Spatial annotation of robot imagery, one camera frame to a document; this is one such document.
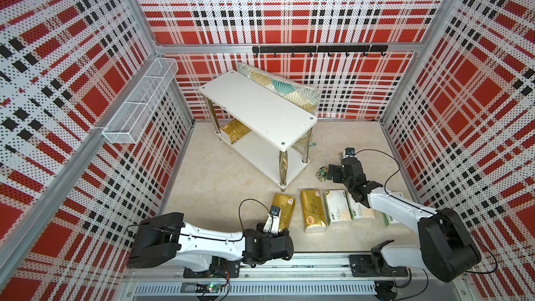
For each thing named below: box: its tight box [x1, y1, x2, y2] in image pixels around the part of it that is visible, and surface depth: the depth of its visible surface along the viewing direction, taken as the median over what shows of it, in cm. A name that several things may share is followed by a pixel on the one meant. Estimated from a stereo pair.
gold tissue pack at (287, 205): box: [270, 193, 297, 232], surface depth 83 cm
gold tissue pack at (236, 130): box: [220, 118, 252, 145], surface depth 101 cm
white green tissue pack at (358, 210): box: [344, 188, 376, 221], surface depth 82 cm
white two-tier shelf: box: [198, 71, 319, 192], surface depth 80 cm
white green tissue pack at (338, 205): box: [324, 189, 353, 223], surface depth 85 cm
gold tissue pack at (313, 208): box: [300, 188, 327, 234], surface depth 83 cm
